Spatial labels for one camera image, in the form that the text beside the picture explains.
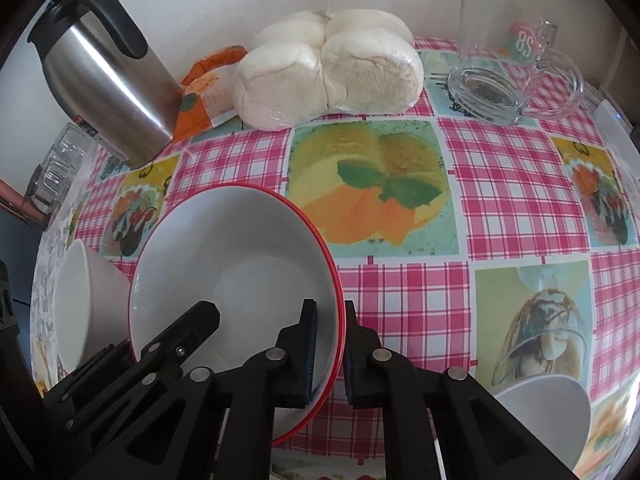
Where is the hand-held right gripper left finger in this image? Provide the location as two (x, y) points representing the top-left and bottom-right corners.
(95, 299), (320, 480)

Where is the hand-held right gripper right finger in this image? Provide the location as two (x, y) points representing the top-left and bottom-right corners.
(342, 300), (576, 480)

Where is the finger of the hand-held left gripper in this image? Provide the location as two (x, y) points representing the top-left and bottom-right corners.
(131, 301), (221, 381)

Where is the strawberry print bowl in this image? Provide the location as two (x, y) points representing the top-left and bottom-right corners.
(127, 185), (347, 447)

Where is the plain white bowl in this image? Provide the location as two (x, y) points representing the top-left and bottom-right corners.
(51, 238), (133, 372)

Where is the small pale bowl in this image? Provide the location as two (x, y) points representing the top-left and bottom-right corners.
(492, 372), (592, 473)

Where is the pink checked picture tablecloth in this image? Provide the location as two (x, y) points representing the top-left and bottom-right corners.
(65, 35), (640, 480)

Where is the dark blue cabinet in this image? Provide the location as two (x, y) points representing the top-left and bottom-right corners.
(0, 210), (38, 311)

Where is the clear glass cup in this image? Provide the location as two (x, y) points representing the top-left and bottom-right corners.
(47, 122), (98, 171)
(37, 157), (76, 206)

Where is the pink padded strip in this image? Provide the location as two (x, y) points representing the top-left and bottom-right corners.
(0, 180), (48, 231)

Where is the orange snack packet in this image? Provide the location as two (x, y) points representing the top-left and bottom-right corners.
(172, 45), (249, 142)

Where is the stainless steel thermos jug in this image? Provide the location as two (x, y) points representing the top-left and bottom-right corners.
(27, 0), (183, 170)

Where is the bag of white steamed buns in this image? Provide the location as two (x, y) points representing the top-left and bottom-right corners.
(232, 9), (426, 132)

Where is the glass ashtray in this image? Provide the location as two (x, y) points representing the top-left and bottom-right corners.
(446, 65), (528, 126)

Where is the glass mug with printed label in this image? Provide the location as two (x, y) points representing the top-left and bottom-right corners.
(505, 20), (587, 121)

